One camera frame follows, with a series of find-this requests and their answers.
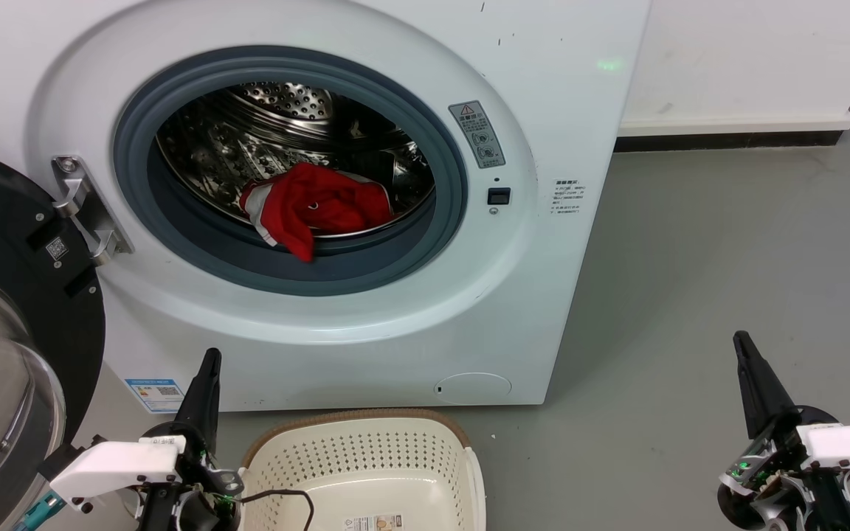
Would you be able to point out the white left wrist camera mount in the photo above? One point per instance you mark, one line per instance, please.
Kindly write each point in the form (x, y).
(111, 466)

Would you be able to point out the dark wall baseboard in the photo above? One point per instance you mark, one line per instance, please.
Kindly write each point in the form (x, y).
(727, 140)

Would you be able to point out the black door lock latch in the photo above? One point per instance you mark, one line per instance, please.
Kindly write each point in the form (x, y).
(499, 196)

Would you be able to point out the white front-load washing machine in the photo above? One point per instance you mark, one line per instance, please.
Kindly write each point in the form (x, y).
(366, 346)

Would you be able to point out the grey rubber door gasket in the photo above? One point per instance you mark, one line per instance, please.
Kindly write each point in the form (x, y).
(336, 269)

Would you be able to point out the round filter cover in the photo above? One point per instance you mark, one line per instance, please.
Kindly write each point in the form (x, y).
(473, 388)

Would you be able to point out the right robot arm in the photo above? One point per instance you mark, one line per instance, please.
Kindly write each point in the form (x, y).
(834, 509)

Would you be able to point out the blue energy label sticker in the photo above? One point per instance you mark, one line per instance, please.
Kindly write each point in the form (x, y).
(156, 394)

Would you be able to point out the red and white garment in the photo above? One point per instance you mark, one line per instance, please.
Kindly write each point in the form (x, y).
(322, 203)

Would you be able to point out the stainless steel washing machine drum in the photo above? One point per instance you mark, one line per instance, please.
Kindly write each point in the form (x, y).
(248, 147)

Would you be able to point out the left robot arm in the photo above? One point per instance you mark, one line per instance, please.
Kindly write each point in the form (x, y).
(174, 516)

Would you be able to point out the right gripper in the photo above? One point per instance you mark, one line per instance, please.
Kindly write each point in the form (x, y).
(764, 472)

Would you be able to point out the small text sticker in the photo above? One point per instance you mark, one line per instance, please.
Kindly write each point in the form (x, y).
(567, 197)

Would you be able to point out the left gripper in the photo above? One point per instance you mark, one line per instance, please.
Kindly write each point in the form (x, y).
(207, 479)

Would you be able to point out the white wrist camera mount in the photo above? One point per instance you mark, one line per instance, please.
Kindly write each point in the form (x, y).
(849, 446)
(111, 466)

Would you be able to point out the silver door hinge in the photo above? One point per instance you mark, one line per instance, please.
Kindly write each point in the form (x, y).
(85, 210)

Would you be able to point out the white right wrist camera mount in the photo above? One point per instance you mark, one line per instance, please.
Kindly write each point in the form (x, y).
(849, 446)

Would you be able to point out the cream perforated laundry basket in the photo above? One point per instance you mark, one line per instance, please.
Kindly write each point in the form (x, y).
(366, 457)

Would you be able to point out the grey warning sticker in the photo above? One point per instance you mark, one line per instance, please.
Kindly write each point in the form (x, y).
(477, 134)

